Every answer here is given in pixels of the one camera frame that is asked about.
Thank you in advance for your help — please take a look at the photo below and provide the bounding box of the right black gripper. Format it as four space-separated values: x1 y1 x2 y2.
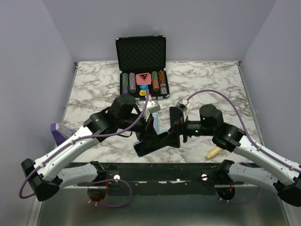
160 111 214 148

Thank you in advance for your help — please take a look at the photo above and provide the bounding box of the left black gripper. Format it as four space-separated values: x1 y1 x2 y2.
118 111 160 142

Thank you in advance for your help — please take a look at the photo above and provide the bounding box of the black smartphone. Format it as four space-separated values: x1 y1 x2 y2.
133 140 164 157
168 106 182 133

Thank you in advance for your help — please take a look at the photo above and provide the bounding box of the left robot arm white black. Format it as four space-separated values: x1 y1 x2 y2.
21 94 163 202

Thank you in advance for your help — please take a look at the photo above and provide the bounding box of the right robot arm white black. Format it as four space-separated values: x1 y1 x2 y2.
168 104 301 207

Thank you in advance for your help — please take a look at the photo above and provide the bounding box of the black aluminium poker chip case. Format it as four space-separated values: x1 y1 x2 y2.
115 35 170 100

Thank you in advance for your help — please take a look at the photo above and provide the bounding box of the yellow dealer button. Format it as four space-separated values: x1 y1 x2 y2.
139 89 149 97

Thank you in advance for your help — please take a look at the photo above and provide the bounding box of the blue dealer button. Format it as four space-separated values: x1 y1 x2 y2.
139 84 148 90

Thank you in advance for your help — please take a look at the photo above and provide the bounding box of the pink card deck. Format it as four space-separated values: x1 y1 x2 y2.
135 73 152 86

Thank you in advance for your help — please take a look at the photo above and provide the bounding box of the purple plastic card holder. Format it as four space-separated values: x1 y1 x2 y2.
50 123 76 146

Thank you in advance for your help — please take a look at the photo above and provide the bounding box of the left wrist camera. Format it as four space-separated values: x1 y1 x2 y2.
143 95 161 121

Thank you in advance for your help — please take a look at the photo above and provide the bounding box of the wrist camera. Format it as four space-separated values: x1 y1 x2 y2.
143 95 161 121
176 99 190 120

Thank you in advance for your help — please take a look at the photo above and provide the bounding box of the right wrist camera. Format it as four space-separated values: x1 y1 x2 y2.
176 99 190 120

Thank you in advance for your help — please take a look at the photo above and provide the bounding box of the beige wooden handle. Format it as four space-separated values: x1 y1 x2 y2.
206 146 222 160

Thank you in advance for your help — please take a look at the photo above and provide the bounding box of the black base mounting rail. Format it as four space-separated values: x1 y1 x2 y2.
77 159 245 196

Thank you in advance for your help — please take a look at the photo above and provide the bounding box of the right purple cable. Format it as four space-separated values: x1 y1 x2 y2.
187 89 301 172

